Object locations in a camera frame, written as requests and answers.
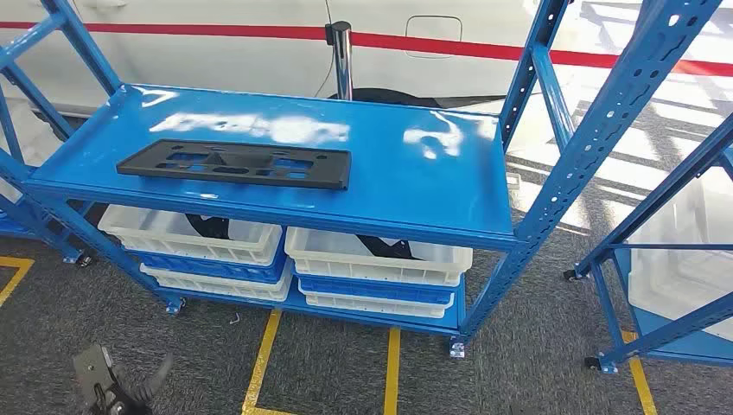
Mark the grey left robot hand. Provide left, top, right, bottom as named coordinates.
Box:
left=94, top=354, right=175, bottom=415

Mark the black plastic panel part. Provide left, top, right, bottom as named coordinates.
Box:
left=116, top=138, right=352, bottom=191

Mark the blue metal shelf rack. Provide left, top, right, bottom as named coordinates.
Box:
left=564, top=114, right=733, bottom=374
left=0, top=0, right=723, bottom=361
left=0, top=62, right=96, bottom=267

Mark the white car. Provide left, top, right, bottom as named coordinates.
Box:
left=0, top=0, right=574, bottom=118

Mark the red barrier belt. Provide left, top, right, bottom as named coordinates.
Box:
left=0, top=21, right=733, bottom=79

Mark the black plastic bracket part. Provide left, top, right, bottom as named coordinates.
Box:
left=184, top=213, right=232, bottom=240
left=355, top=234, right=425, bottom=262

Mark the chrome stanchion post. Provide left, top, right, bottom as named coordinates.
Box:
left=324, top=21, right=354, bottom=102

